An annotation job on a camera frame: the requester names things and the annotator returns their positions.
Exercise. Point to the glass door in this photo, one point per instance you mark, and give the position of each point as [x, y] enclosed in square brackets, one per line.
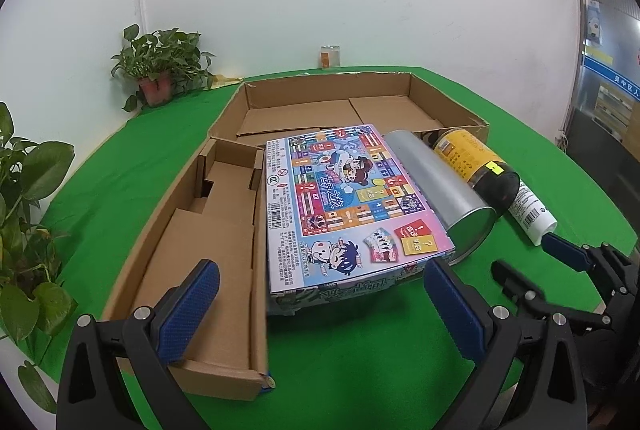
[605, 109]

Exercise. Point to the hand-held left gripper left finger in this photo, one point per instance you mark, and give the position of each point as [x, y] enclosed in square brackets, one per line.
[192, 305]

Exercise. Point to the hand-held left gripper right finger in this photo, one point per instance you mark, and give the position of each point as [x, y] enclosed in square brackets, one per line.
[452, 310]

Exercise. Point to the small glass jar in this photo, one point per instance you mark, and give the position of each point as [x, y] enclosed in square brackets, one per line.
[330, 58]

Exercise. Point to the yellow jar with black lid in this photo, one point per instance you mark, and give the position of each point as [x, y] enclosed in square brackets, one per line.
[465, 154]

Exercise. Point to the yellow cloth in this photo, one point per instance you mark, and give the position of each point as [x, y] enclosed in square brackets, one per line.
[222, 81]

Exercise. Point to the cardboard box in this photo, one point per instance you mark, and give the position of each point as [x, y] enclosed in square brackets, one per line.
[380, 109]

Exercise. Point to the large leafy plant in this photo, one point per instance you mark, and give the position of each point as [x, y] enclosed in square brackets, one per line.
[30, 190]

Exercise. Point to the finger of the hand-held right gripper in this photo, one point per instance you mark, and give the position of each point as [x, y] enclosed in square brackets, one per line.
[567, 251]
[520, 287]

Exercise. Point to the white spray bottle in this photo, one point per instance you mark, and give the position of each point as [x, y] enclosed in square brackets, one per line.
[530, 215]

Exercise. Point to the colourful board game box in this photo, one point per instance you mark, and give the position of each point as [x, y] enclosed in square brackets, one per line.
[340, 200]

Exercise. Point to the silver metal can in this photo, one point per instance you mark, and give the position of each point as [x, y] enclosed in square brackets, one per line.
[435, 190]

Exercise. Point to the small potted plant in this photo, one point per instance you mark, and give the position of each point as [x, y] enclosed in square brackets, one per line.
[160, 59]

